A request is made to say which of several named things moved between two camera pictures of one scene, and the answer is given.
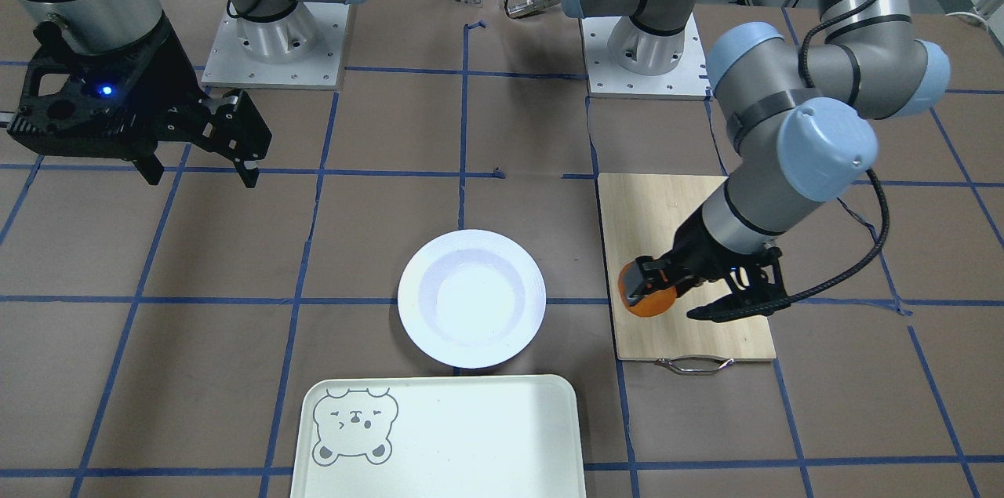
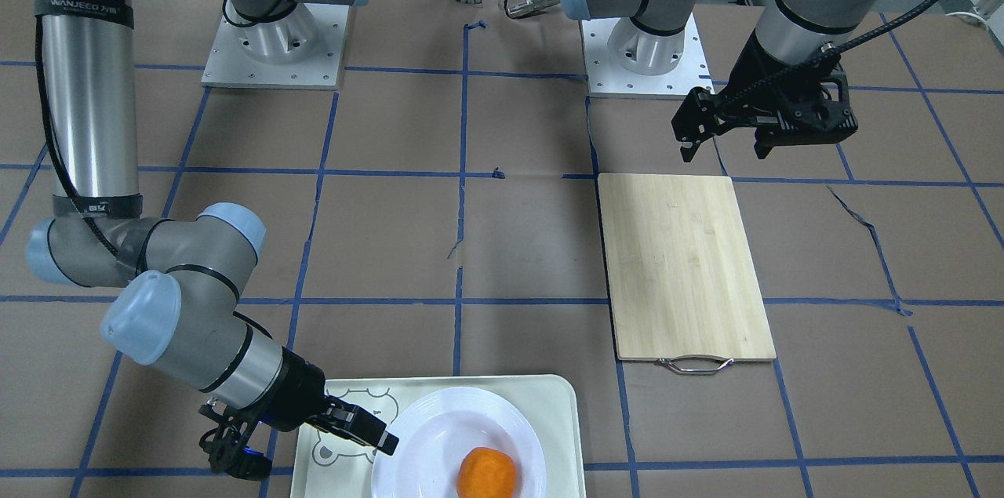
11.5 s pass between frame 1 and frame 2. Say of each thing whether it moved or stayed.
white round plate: moved
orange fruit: moved
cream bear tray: stayed
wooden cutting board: stayed
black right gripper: moved
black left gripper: moved
